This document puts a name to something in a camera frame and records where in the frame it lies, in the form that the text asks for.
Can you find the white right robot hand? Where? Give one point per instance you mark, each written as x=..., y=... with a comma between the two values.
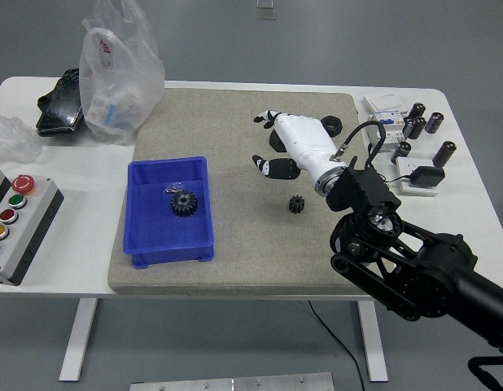
x=308, y=142

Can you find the large black gear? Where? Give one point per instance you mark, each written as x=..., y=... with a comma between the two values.
x=184, y=204

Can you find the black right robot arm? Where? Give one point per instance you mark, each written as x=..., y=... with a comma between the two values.
x=430, y=269

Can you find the small black hex nut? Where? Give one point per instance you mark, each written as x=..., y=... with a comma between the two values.
x=335, y=125

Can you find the large black hex nut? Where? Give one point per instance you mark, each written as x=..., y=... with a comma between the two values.
x=277, y=143

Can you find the white cardboard box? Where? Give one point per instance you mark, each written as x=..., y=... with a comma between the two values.
x=383, y=102

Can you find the blue plastic box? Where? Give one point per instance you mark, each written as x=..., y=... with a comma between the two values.
x=170, y=234

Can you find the grey push-button control box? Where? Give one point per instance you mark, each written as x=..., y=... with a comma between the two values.
x=19, y=228

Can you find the small black gear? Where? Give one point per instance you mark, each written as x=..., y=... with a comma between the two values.
x=295, y=204

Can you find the white circuit breaker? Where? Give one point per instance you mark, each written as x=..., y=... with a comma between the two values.
x=392, y=140

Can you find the black cylindrical capacitor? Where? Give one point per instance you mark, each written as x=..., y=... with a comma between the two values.
x=419, y=128
x=434, y=122
x=444, y=154
x=408, y=126
x=401, y=152
x=417, y=111

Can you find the white power socket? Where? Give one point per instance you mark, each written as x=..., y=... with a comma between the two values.
x=408, y=163

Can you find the grey-brown mat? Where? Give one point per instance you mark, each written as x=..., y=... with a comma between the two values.
x=243, y=244

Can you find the black power adapter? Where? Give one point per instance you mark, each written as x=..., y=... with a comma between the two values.
x=427, y=176

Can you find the clear square floor plate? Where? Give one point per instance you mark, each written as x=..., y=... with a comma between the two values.
x=268, y=14
x=265, y=3

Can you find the small clear screw bag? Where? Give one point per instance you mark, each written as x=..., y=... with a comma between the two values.
x=173, y=187

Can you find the white plastic bag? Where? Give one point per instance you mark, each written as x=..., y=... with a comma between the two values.
x=113, y=89

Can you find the white table leg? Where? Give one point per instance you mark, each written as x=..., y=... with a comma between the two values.
x=78, y=338
x=373, y=350

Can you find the black pouch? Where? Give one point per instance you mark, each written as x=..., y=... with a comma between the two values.
x=60, y=106

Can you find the silver metal plate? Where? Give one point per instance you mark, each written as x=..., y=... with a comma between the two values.
x=231, y=383

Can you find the clear crumpled plastic wrap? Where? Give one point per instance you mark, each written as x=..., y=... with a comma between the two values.
x=11, y=138

